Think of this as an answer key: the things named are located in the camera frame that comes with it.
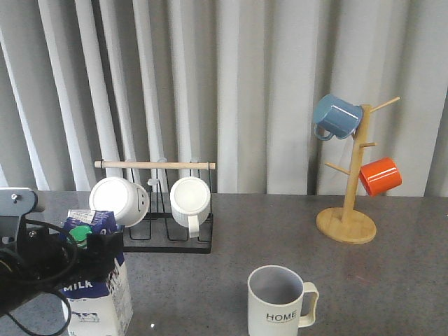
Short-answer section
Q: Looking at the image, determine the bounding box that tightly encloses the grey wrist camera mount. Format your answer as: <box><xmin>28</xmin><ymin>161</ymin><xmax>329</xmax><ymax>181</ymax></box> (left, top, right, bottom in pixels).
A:
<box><xmin>1</xmin><ymin>188</ymin><xmax>45</xmax><ymax>246</ymax></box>

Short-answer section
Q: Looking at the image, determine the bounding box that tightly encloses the white HOME mug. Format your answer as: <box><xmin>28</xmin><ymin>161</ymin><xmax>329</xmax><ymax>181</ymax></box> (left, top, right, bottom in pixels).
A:
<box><xmin>247</xmin><ymin>265</ymin><xmax>319</xmax><ymax>335</ymax></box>

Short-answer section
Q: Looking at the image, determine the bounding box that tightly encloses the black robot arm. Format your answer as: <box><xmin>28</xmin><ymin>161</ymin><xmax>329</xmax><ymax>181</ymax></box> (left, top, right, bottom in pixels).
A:
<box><xmin>1</xmin><ymin>227</ymin><xmax>123</xmax><ymax>315</ymax></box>

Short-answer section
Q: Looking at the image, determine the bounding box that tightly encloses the orange enamel mug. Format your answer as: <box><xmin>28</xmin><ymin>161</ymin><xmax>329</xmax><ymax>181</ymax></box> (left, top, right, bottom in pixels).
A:
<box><xmin>359</xmin><ymin>157</ymin><xmax>403</xmax><ymax>197</ymax></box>

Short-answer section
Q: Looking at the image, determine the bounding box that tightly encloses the white ribbed mug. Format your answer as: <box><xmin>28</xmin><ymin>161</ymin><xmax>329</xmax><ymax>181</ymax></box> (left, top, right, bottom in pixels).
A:
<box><xmin>169</xmin><ymin>176</ymin><xmax>211</xmax><ymax>238</ymax></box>

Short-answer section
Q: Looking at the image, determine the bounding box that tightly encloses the black wire mug rack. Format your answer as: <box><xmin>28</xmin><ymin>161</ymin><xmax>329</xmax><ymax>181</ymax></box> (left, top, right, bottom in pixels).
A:
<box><xmin>94</xmin><ymin>160</ymin><xmax>216</xmax><ymax>253</ymax></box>

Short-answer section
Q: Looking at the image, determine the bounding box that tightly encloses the wooden mug tree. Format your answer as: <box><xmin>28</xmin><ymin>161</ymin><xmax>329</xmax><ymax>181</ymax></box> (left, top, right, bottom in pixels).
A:
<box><xmin>316</xmin><ymin>97</ymin><xmax>400</xmax><ymax>244</ymax></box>

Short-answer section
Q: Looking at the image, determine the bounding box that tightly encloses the grey pleated curtain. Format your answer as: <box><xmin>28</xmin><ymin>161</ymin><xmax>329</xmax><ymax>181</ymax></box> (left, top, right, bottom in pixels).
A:
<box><xmin>1</xmin><ymin>1</ymin><xmax>447</xmax><ymax>196</ymax></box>

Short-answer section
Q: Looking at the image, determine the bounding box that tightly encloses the blue enamel mug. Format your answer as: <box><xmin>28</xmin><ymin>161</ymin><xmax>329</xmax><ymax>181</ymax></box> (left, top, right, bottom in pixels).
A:
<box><xmin>313</xmin><ymin>94</ymin><xmax>364</xmax><ymax>141</ymax></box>

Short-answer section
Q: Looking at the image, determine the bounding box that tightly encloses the white smiley face mug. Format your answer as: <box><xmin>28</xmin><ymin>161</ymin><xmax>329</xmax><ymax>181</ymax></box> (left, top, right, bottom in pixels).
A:
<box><xmin>89</xmin><ymin>176</ymin><xmax>149</xmax><ymax>228</ymax></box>

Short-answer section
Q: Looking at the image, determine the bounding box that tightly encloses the black cable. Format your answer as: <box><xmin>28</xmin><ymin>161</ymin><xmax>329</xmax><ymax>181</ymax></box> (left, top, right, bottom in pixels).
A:
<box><xmin>0</xmin><ymin>218</ymin><xmax>78</xmax><ymax>336</ymax></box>

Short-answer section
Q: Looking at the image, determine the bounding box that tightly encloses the blue white milk carton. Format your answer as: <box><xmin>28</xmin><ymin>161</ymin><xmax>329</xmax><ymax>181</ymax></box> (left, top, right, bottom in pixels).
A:
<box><xmin>60</xmin><ymin>209</ymin><xmax>133</xmax><ymax>335</ymax></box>

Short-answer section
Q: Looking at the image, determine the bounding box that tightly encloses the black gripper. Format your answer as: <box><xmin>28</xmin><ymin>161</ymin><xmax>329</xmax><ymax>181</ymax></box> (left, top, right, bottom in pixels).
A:
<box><xmin>15</xmin><ymin>225</ymin><xmax>123</xmax><ymax>286</ymax></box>

